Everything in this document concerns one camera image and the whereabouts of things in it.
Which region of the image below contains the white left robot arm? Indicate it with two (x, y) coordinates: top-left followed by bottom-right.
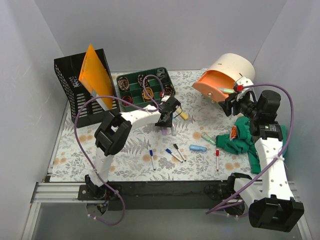
(85, 96), (181, 200)

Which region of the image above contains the yellow highlighter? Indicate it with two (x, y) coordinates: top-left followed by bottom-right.
(174, 106), (189, 120)

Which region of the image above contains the black mesh file holder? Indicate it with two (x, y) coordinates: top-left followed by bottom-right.
(54, 48), (120, 128)

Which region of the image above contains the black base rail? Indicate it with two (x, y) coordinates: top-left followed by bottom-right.
(77, 180), (241, 211)

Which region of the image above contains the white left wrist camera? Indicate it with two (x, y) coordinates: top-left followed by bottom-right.
(160, 93), (171, 102)

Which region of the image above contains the black cap marker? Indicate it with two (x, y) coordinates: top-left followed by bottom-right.
(173, 143), (187, 162)

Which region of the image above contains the light green clear highlighter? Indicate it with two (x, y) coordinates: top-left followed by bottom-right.
(201, 133), (216, 146)

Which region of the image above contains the floral table mat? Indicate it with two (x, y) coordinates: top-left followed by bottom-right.
(49, 70), (252, 182)

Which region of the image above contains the blue cap marker left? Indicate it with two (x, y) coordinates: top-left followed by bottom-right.
(149, 149), (156, 171)

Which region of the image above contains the blue lying highlighter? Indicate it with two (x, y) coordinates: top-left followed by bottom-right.
(189, 144), (208, 152)

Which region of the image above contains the blue cap marker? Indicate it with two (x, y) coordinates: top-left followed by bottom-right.
(165, 148), (184, 163)
(149, 149), (156, 171)

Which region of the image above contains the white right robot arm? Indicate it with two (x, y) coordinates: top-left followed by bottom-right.
(219, 90), (305, 232)

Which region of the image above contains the blue highlighter upright cap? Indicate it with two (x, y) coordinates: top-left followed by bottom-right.
(171, 119), (177, 136)

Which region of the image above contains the green cloth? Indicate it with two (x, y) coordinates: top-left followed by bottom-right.
(215, 116), (288, 175)

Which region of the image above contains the green compartment tray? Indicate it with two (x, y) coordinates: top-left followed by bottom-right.
(116, 67), (176, 112)

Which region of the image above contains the red cap marker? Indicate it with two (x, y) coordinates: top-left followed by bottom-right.
(215, 149), (220, 172)

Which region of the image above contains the pink highlighter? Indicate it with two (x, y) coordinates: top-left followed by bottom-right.
(161, 127), (170, 136)

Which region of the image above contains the orange plastic folder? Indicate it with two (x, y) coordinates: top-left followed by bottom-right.
(78, 44), (114, 98)

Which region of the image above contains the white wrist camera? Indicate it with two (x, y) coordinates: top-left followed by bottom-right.
(160, 93), (171, 102)
(233, 76), (254, 101)

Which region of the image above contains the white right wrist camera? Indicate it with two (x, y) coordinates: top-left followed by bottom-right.
(233, 76), (254, 101)

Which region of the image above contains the cream cylindrical drawer box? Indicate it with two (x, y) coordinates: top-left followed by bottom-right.
(192, 53), (256, 103)

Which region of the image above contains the blue cap marker middle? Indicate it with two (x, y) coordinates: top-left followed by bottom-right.
(165, 148), (184, 163)

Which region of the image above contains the aluminium frame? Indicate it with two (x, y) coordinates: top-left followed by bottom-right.
(22, 181), (313, 240)

